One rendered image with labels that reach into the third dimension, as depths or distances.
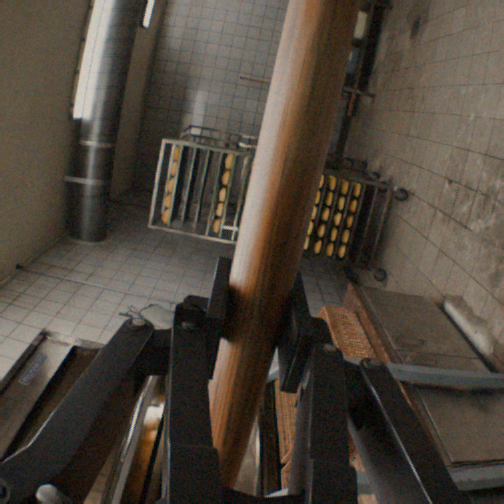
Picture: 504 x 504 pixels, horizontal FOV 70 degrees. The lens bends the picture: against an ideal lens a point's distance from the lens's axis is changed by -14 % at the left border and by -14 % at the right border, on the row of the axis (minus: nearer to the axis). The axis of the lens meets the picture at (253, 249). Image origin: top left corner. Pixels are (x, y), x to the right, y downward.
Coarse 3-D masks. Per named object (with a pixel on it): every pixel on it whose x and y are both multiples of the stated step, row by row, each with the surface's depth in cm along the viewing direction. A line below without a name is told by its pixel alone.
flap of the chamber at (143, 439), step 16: (160, 384) 170; (144, 400) 150; (160, 400) 169; (144, 416) 141; (160, 416) 167; (144, 432) 139; (144, 448) 137; (128, 464) 118; (144, 464) 135; (128, 480) 114; (128, 496) 112
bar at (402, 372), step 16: (400, 368) 124; (416, 368) 125; (432, 368) 127; (464, 384) 126; (480, 384) 126; (496, 384) 126; (368, 480) 77; (464, 480) 78; (480, 480) 78; (496, 480) 79
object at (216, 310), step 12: (228, 264) 21; (216, 276) 20; (228, 276) 20; (216, 288) 18; (228, 288) 19; (216, 300) 17; (216, 312) 16; (216, 324) 16; (216, 336) 16; (216, 348) 16; (216, 360) 16
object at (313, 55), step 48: (336, 0) 14; (288, 48) 15; (336, 48) 15; (288, 96) 15; (336, 96) 16; (288, 144) 16; (288, 192) 17; (240, 240) 18; (288, 240) 17; (240, 288) 18; (288, 288) 19; (240, 336) 19; (240, 384) 20; (240, 432) 21
